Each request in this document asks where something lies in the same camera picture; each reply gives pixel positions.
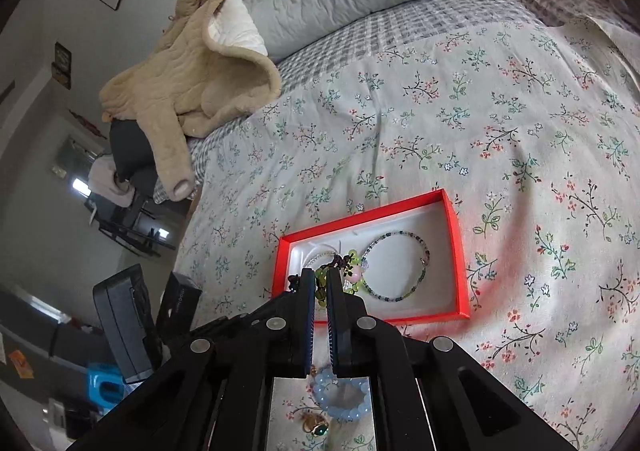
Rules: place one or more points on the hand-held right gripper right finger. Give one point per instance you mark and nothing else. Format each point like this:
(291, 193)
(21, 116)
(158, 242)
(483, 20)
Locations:
(333, 326)

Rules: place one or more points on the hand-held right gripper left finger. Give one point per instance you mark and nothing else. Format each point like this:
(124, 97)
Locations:
(309, 316)

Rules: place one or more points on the red shallow box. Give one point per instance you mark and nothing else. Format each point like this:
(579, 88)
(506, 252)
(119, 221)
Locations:
(459, 261)

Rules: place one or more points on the blue plastic stool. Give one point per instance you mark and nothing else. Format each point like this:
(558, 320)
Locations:
(102, 386)

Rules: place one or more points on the orange sticker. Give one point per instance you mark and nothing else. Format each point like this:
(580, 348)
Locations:
(20, 364)

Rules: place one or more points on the white cloth on chair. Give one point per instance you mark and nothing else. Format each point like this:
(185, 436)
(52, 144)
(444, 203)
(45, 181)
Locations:
(107, 181)

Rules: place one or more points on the black chair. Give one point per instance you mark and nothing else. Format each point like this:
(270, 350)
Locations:
(127, 146)

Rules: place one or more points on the floral bed sheet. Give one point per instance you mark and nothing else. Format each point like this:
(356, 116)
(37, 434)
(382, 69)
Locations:
(500, 131)

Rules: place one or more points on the beige quilted jacket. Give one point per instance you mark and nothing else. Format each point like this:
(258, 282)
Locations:
(200, 81)

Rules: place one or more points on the small dark wall frame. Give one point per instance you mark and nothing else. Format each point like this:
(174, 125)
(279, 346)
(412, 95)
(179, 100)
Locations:
(62, 56)

